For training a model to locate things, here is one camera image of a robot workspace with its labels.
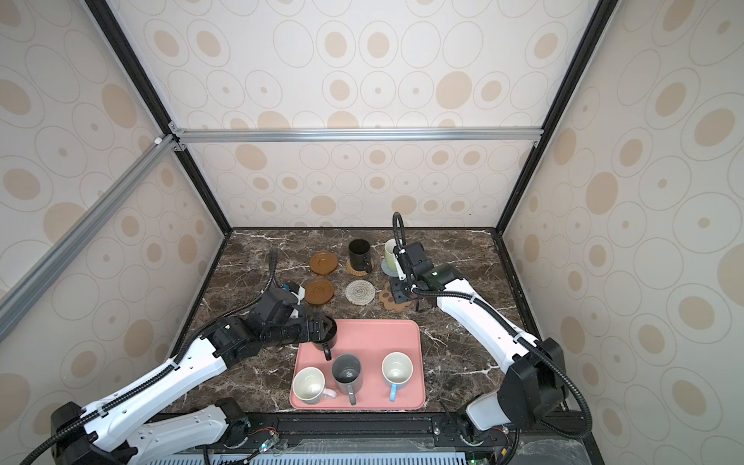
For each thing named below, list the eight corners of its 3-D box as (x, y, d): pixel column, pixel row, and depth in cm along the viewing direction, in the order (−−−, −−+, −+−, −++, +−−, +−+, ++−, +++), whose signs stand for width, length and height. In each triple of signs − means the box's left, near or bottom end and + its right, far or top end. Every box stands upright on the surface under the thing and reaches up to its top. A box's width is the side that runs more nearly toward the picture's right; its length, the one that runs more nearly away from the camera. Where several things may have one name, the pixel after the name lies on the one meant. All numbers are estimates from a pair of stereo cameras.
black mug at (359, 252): (350, 276, 107) (347, 259, 100) (351, 254, 114) (349, 237, 106) (372, 276, 107) (371, 259, 100) (372, 254, 114) (372, 237, 106)
